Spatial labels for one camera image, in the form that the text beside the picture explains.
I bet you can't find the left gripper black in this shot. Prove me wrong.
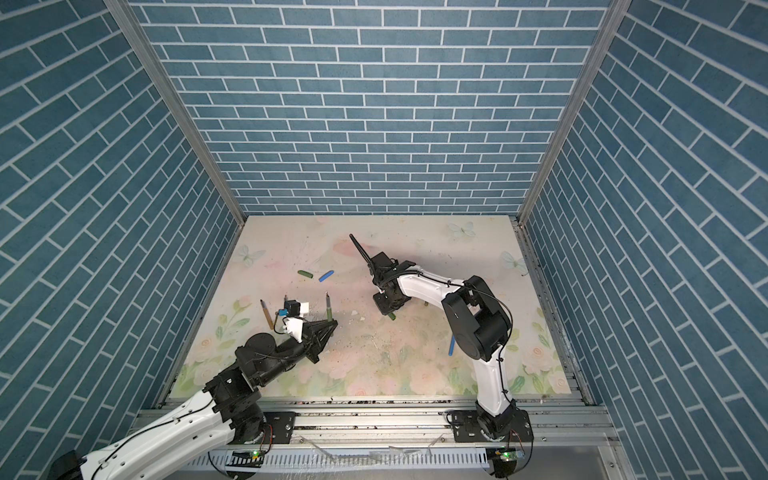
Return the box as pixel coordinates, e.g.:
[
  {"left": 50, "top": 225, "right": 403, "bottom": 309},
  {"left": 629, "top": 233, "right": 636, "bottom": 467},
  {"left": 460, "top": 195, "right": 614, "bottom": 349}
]
[{"left": 257, "top": 319, "right": 338, "bottom": 389}]

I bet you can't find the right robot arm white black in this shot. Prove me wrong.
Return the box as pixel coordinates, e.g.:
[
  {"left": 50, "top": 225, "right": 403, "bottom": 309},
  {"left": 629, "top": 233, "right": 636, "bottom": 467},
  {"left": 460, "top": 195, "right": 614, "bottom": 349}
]
[{"left": 361, "top": 252, "right": 534, "bottom": 442}]

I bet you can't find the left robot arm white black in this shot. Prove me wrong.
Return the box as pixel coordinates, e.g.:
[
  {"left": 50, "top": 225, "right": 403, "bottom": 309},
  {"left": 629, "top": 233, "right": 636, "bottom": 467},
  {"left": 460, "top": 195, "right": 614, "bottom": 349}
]
[{"left": 46, "top": 318, "right": 338, "bottom": 479}]

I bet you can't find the blue pen cap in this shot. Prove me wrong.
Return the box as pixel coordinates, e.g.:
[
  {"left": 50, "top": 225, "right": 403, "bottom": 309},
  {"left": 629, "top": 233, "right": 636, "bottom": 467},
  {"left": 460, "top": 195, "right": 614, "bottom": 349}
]
[{"left": 318, "top": 270, "right": 334, "bottom": 282}]

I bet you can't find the brown pen left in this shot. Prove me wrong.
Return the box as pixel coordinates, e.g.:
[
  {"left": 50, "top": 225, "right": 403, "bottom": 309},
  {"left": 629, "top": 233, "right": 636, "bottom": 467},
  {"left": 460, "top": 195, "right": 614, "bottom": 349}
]
[{"left": 259, "top": 299, "right": 274, "bottom": 329}]

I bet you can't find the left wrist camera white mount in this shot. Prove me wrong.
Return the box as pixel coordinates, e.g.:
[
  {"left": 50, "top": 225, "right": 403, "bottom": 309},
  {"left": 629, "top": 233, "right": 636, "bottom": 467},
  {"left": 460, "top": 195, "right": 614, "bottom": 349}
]
[{"left": 274, "top": 299, "right": 309, "bottom": 343}]

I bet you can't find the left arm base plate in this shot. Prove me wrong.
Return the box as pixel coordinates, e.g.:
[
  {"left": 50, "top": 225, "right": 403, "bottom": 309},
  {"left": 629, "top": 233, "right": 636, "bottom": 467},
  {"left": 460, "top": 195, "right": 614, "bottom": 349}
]
[{"left": 227, "top": 411, "right": 297, "bottom": 445}]

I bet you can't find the white perforated cable tray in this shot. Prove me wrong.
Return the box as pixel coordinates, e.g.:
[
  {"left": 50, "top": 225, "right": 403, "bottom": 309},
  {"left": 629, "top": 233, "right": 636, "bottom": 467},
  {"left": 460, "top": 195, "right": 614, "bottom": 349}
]
[{"left": 179, "top": 447, "right": 490, "bottom": 475}]

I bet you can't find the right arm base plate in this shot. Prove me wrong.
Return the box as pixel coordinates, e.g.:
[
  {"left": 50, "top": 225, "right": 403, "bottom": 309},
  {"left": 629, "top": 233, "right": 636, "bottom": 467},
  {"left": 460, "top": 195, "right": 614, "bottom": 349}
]
[{"left": 445, "top": 406, "right": 535, "bottom": 443}]

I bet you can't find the aluminium mounting rail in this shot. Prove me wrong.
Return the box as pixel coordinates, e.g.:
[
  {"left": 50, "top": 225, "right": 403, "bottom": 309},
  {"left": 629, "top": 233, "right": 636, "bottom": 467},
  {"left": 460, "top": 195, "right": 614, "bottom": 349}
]
[{"left": 119, "top": 400, "right": 619, "bottom": 451}]

